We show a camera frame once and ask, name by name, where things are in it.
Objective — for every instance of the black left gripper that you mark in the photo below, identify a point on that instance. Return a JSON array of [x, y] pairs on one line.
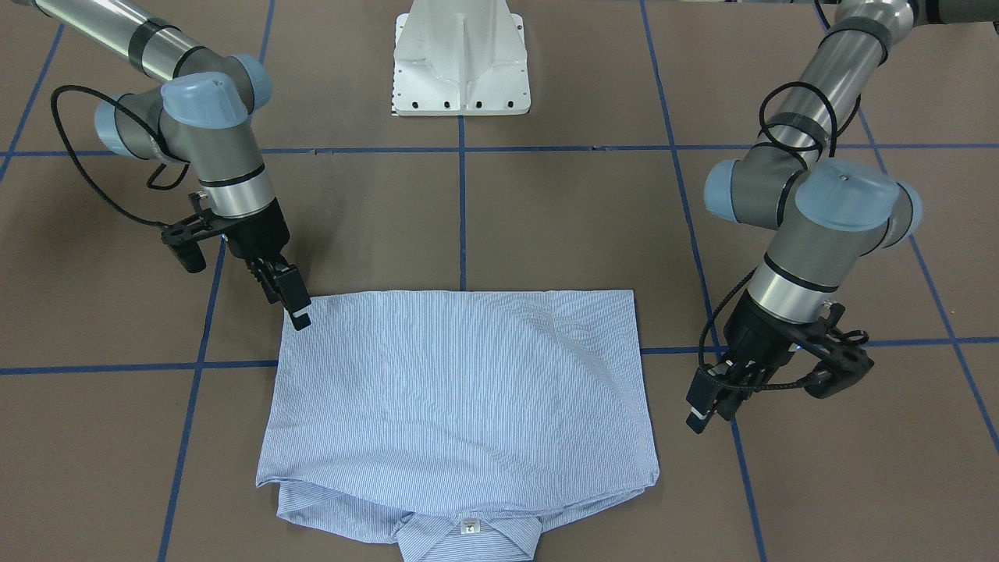
[[759, 332]]

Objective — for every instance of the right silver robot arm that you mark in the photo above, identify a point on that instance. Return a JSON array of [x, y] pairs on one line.
[[199, 118]]

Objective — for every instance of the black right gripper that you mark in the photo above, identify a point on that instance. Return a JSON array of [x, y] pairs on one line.
[[261, 235]]

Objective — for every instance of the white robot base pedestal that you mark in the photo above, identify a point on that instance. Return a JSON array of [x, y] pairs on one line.
[[460, 58]]

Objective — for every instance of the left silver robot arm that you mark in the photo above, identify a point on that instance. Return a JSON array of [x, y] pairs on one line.
[[826, 213]]

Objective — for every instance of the brown paper table mat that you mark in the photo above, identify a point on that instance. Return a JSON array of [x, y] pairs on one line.
[[135, 395]]

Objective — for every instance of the light blue striped shirt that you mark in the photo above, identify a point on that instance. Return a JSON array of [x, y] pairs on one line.
[[459, 426]]

